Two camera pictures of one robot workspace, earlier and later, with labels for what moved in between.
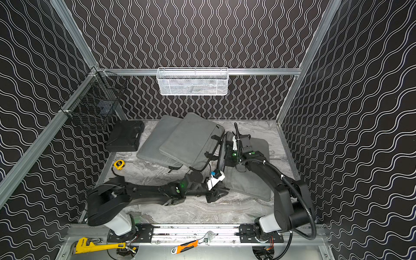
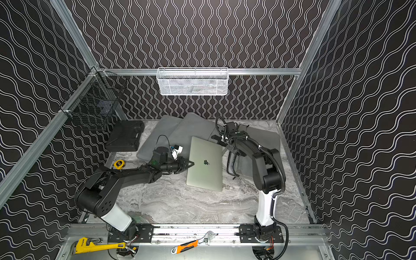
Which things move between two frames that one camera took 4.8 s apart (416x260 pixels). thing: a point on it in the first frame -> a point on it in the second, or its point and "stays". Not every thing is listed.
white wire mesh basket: (192, 81) stays
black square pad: (125, 136) stays
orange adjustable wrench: (188, 245) stays
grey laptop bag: (240, 180) -> (267, 137)
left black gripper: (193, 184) -> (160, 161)
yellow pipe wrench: (84, 245) stays
